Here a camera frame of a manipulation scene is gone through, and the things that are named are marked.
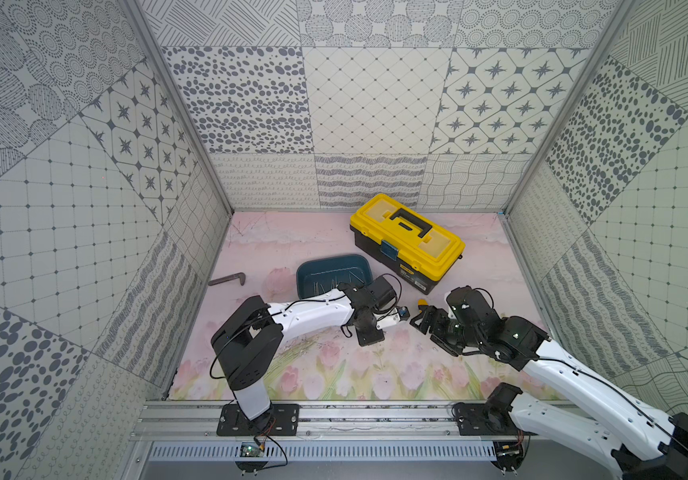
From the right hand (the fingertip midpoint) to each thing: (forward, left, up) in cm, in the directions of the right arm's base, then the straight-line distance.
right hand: (421, 330), depth 74 cm
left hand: (+5, +11, -9) cm, 14 cm away
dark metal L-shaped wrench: (+24, +57, -13) cm, 63 cm away
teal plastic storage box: (+26, +30, -13) cm, 42 cm away
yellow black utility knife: (+15, -4, -14) cm, 20 cm away
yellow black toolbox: (+26, +1, +3) cm, 26 cm away
